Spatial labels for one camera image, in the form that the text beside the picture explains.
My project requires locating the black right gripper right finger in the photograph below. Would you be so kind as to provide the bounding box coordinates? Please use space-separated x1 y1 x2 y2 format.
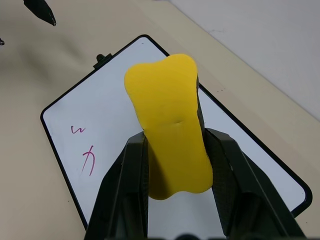
204 127 308 240

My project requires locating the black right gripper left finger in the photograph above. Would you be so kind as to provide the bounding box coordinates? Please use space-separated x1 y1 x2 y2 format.
83 130 150 240

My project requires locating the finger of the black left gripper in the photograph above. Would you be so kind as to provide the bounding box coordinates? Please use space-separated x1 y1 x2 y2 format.
22 0 57 27

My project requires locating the yellow bone-shaped eraser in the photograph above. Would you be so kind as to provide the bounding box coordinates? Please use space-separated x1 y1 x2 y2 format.
124 53 214 201

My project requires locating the black whiteboard clip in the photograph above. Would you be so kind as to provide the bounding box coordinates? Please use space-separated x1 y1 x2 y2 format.
92 53 113 70

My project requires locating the black-framed whiteboard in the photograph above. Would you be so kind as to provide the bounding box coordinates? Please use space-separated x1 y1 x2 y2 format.
40 34 313 231

